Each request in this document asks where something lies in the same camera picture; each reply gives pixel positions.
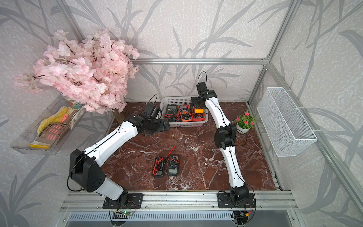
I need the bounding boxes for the clear acrylic wall shelf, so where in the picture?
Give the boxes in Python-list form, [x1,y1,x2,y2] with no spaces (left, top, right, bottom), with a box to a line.
[10,96,86,155]

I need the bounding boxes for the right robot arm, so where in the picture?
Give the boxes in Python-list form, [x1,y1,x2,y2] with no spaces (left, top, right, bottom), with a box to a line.
[196,82,256,208]

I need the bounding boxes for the brown pink slotted tool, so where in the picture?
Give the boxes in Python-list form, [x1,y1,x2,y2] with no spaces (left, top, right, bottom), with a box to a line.
[35,123,67,145]

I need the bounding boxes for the white wire wall basket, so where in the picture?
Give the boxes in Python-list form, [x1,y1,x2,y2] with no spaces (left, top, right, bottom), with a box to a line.
[257,87,318,157]

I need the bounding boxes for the dark grey green multimeter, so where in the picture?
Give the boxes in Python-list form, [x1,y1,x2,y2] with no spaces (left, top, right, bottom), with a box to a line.
[167,146,181,176]

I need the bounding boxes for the yellow mesh item on shelf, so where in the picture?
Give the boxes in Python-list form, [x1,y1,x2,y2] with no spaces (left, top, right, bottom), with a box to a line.
[37,106,71,134]

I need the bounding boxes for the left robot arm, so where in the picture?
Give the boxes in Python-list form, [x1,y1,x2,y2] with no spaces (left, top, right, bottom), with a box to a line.
[69,103,170,207]

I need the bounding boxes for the pink cherry blossom tree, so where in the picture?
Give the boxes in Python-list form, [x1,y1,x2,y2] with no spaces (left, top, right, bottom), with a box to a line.
[14,29,140,114]

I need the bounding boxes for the orange multimeter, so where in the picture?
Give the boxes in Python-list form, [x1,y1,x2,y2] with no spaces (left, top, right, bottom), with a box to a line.
[178,105,192,122]

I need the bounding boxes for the white plastic basket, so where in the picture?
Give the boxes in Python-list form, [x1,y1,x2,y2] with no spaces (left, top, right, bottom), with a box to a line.
[160,96,209,128]

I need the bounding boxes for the small black multimeter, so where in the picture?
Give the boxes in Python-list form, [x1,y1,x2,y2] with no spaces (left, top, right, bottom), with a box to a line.
[152,155,165,177]

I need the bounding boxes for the yellow multimeter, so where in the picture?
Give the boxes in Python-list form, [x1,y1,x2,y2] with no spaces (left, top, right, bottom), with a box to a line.
[194,107,204,114]

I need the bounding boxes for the small potted pink flowers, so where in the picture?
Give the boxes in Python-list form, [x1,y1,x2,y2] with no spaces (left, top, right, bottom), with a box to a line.
[235,110,256,134]

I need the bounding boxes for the large red multimeter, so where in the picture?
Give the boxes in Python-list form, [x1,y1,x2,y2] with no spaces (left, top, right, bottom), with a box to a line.
[192,113,205,122]

